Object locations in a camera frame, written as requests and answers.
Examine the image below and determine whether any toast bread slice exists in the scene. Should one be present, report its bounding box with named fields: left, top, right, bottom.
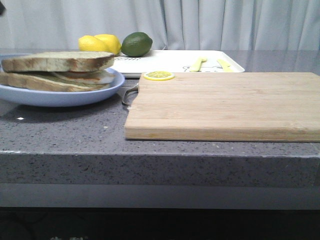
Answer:
left=0, top=72, right=111, bottom=92
left=1, top=51, right=115, bottom=73

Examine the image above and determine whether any light blue round plate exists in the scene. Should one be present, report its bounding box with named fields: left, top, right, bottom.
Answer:
left=0, top=53, right=125, bottom=107

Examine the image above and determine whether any white rectangular tray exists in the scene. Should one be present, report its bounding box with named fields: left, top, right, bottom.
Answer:
left=111, top=50, right=245, bottom=78

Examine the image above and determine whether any lemon slice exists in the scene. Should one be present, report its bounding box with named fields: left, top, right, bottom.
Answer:
left=143, top=70, right=175, bottom=81

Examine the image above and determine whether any yellow plastic fork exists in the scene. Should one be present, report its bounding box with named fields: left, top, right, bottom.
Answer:
left=188, top=56, right=207, bottom=72

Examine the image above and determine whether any fake fried egg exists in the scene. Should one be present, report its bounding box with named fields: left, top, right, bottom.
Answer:
left=52, top=70, right=115, bottom=85

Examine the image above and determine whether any green lime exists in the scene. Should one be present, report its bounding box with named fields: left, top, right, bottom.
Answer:
left=121, top=32, right=153, bottom=57

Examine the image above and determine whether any yellow plastic knife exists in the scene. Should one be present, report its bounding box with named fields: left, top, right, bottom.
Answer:
left=217, top=58, right=235, bottom=73

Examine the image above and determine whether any rear yellow lemon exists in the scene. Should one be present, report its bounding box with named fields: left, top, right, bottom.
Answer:
left=94, top=34, right=121, bottom=55

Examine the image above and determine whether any yellow lemon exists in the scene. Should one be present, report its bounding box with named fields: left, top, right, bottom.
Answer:
left=94, top=34, right=121, bottom=55
left=78, top=35, right=109, bottom=52

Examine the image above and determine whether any wooden cutting board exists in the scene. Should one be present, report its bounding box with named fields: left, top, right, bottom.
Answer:
left=124, top=72, right=320, bottom=142

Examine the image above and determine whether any front yellow lemon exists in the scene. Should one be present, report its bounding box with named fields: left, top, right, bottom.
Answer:
left=78, top=35, right=109, bottom=52

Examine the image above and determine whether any white curtain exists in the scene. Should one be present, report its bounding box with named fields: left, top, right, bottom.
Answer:
left=0, top=0, right=320, bottom=51

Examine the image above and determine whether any metal cutting board handle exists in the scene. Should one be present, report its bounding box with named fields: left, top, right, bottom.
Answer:
left=122, top=83, right=139, bottom=106

